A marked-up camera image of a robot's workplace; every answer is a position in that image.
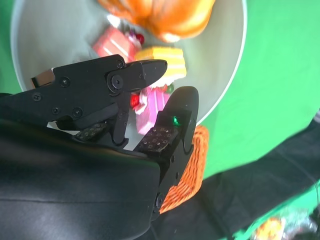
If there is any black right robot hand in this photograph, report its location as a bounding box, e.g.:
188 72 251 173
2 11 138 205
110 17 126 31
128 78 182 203
0 54 200 240

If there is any pale grey round bowl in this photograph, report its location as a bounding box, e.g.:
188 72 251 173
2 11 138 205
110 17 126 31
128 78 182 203
9 0 248 151

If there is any pink cake slice with blueberry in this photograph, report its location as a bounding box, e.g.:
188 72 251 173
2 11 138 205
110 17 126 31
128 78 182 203
129 84 174 136

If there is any orange wicker basket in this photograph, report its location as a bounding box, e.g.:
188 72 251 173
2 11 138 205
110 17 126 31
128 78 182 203
158 124 210 215

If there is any salmon pink layer cake slice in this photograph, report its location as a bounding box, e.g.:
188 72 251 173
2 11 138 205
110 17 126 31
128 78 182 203
92 26 145 63

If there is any yellow layer cake slice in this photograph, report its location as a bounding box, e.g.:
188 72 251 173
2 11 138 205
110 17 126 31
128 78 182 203
134 46 188 83

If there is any orange striped bread roll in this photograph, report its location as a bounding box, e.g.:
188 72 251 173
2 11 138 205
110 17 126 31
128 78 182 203
98 0 216 43

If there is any black cloth backdrop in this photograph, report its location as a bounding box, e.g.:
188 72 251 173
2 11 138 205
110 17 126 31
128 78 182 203
139 117 320 240

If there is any green cloth on neighbouring table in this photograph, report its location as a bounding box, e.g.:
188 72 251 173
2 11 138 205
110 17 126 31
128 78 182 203
232 197 320 240

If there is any clear bag of yellow items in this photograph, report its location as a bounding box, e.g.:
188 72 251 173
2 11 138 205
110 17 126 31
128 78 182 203
252 209 316 240

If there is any green tablecloth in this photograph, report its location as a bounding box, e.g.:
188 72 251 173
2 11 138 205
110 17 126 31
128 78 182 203
0 0 320 181

